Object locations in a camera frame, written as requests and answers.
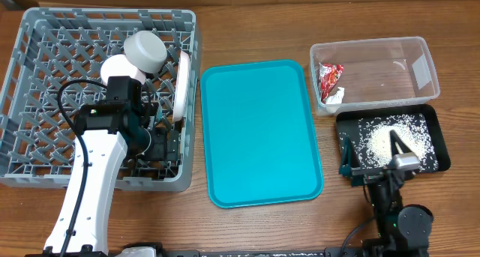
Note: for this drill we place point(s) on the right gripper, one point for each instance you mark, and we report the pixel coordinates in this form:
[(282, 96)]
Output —
[(373, 171)]

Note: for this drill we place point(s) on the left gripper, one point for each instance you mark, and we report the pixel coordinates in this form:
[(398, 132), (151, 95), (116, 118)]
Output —
[(161, 149)]

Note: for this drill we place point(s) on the red ketchup packet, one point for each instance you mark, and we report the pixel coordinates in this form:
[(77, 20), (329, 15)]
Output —
[(329, 74)]

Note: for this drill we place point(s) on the white napkin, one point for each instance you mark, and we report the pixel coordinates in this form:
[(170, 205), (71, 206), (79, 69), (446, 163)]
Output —
[(337, 98)]

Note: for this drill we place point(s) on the white round plate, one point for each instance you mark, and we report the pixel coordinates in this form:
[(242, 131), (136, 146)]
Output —
[(181, 89)]

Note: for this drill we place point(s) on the pink bowl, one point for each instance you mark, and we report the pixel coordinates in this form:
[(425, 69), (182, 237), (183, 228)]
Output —
[(118, 65)]

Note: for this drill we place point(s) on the grey bowl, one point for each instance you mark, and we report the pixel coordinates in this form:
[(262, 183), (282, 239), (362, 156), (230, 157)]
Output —
[(146, 51)]

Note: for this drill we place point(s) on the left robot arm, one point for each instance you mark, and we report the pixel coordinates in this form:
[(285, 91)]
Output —
[(106, 135)]

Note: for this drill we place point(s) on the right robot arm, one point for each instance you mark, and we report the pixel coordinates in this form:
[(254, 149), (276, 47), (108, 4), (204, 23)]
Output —
[(403, 230)]

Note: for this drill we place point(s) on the black tray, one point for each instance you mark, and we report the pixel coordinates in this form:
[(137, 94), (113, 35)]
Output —
[(374, 133)]

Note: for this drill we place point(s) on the clear plastic bin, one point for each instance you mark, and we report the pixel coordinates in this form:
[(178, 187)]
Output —
[(377, 73)]

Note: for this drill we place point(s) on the teal plastic tray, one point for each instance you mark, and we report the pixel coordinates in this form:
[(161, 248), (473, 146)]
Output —
[(259, 137)]

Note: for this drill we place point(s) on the grey plastic dish rack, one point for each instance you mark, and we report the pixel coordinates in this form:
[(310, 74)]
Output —
[(55, 69)]

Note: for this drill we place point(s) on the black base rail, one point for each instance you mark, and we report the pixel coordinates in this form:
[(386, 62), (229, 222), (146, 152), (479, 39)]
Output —
[(157, 250)]

